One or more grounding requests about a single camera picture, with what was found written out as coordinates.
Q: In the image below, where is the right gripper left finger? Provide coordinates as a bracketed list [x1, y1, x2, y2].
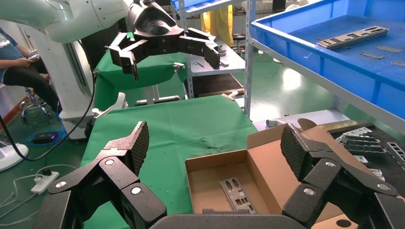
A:
[32, 121, 168, 229]

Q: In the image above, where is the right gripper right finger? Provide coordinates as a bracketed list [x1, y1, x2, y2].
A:
[280, 123, 405, 229]

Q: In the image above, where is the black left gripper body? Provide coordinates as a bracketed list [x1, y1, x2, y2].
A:
[126, 0, 186, 57]

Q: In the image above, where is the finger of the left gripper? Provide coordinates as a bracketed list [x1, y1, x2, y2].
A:
[108, 32, 150, 83]
[178, 28, 221, 70]

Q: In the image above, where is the metal io shield plate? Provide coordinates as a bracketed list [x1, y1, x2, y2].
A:
[317, 26, 390, 51]
[220, 177, 257, 215]

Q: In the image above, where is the blue plastic tray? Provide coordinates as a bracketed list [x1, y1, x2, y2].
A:
[250, 0, 405, 111]
[172, 0, 246, 14]

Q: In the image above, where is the brown cardboard box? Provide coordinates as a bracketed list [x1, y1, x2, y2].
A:
[185, 118, 405, 229]

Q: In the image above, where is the black box with purple light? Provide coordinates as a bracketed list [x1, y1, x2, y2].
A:
[32, 132, 59, 145]

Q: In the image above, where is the white background shelf rack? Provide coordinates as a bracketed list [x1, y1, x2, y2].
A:
[171, 0, 254, 99]

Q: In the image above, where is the yellow hanging garment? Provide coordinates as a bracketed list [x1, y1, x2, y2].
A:
[200, 4, 234, 47]

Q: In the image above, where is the green table cloth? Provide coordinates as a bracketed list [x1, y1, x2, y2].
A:
[80, 94, 257, 229]
[93, 31, 188, 111]

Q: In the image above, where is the black round stool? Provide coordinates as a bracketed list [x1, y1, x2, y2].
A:
[232, 33, 247, 54]

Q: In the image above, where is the black mat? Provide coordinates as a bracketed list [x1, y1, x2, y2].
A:
[191, 73, 245, 98]

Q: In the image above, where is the perforated steel shelf upright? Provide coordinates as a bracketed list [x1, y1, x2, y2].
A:
[244, 0, 256, 118]

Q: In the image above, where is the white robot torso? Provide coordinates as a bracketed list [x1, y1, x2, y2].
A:
[30, 19, 127, 141]

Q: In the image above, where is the white power strip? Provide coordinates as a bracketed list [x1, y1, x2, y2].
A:
[31, 170, 60, 195]

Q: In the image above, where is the white pipe fitting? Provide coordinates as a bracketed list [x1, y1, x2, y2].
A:
[265, 119, 287, 128]

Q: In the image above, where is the white metal shelf board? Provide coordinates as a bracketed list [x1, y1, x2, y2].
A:
[250, 38, 405, 135]

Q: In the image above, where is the seated person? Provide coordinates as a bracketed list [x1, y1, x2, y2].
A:
[0, 27, 62, 113]

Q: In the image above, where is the metal stool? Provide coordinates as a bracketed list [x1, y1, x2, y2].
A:
[19, 87, 53, 122]

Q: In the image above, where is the white round stand base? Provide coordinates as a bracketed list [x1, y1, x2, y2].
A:
[0, 143, 29, 172]

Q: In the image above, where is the white table frame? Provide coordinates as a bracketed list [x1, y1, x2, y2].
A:
[135, 84, 181, 106]

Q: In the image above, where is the black floor cable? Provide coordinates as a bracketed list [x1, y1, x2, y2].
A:
[0, 71, 96, 162]

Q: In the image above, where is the slotted metal bracket pile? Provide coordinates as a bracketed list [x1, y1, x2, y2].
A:
[336, 134, 387, 156]

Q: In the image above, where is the ridged metal bracket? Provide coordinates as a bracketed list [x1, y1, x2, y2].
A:
[386, 142, 405, 162]

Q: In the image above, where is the black tray with wooden frame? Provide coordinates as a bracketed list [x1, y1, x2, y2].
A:
[320, 119, 405, 190]

